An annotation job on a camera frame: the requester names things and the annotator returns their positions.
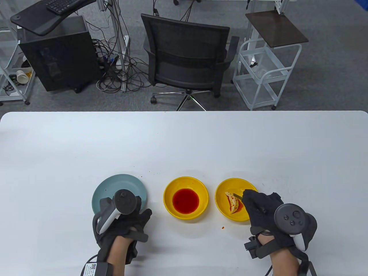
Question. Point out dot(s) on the red soy sauce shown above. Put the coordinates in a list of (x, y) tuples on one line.
[(185, 201)]

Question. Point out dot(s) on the black keyboard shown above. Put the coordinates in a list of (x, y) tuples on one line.
[(63, 5)]

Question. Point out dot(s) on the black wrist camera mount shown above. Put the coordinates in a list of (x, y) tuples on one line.
[(139, 236), (253, 248)]

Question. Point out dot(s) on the person's left forearm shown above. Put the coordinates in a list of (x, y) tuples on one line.
[(116, 258)]

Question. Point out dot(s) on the black mesh office chair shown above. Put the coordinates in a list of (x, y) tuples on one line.
[(187, 46)]

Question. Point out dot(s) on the white paper cup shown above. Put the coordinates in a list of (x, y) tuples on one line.
[(21, 77)]

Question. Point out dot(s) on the person's right hand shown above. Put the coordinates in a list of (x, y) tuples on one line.
[(260, 214)]

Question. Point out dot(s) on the person's right forearm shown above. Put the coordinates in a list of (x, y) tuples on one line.
[(283, 264)]

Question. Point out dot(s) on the black computer tower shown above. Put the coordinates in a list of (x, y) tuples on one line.
[(57, 57)]

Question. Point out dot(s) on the yellow dumpling bowl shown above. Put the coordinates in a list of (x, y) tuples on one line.
[(222, 187)]

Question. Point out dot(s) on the yellow sauce bowl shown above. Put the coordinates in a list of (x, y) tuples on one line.
[(169, 207)]

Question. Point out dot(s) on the teal plate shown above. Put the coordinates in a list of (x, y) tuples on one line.
[(115, 184)]

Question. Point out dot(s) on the person's left hand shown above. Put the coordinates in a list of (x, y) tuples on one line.
[(134, 224)]

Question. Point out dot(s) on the aluminium frame post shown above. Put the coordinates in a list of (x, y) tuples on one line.
[(117, 34)]

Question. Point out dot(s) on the pale dumpling with red dots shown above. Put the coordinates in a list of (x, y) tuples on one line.
[(233, 204)]

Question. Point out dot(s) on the white cart brown top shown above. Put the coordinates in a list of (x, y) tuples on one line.
[(276, 28)]

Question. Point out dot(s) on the dark grey motion controller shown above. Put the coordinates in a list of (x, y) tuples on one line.
[(290, 218), (125, 201)]

